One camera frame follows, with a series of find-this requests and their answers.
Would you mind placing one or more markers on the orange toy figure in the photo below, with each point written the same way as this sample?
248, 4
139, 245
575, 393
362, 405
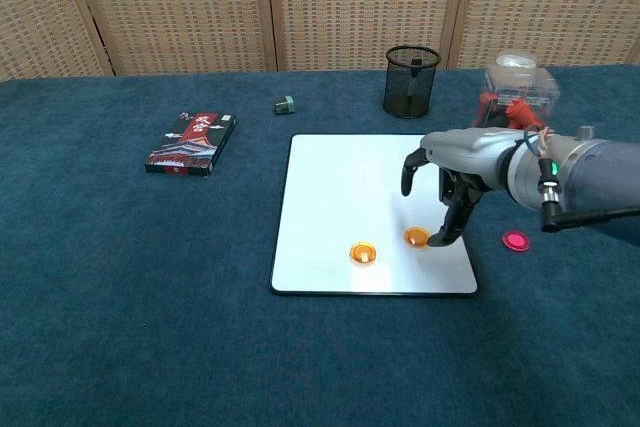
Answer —
517, 114

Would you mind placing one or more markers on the clear printed plastic box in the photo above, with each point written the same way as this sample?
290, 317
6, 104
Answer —
542, 97

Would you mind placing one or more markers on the dark card box red print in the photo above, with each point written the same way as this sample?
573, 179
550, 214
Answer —
190, 147

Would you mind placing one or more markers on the white magnetic board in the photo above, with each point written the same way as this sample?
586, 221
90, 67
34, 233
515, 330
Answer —
340, 187

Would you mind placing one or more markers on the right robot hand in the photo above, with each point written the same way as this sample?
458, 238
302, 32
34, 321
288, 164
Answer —
470, 152

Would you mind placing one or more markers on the small grey-green block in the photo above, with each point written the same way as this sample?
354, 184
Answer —
284, 105

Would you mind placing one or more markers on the orange disc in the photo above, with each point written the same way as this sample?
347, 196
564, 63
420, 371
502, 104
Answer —
362, 253
414, 237

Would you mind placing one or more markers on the black mesh pen cup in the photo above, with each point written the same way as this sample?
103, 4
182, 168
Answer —
400, 97

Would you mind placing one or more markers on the magenta disc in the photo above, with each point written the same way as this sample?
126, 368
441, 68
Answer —
515, 240

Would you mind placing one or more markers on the blue table cloth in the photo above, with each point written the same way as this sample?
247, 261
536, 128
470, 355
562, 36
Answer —
150, 297

